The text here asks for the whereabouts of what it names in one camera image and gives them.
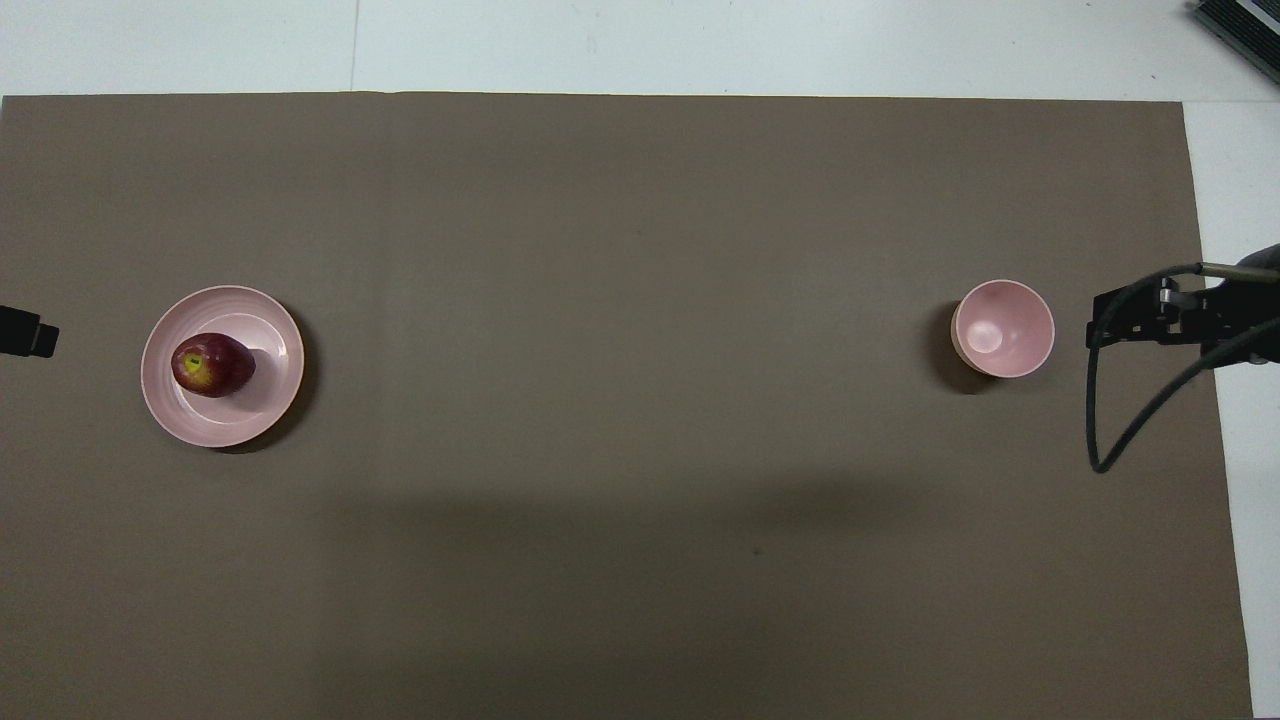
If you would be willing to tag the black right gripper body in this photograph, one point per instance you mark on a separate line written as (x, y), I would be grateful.
(1200, 315)

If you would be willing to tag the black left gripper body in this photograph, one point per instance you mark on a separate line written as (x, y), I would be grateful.
(15, 330)

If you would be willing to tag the red apple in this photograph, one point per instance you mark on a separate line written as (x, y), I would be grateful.
(222, 368)

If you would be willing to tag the pink bowl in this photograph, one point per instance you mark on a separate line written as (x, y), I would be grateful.
(1003, 328)

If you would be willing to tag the pink plate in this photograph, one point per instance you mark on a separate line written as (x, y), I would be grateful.
(272, 330)

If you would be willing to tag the dark ribbed device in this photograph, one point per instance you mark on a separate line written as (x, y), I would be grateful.
(1245, 20)

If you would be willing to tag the brown table mat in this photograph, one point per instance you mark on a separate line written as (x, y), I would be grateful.
(640, 300)

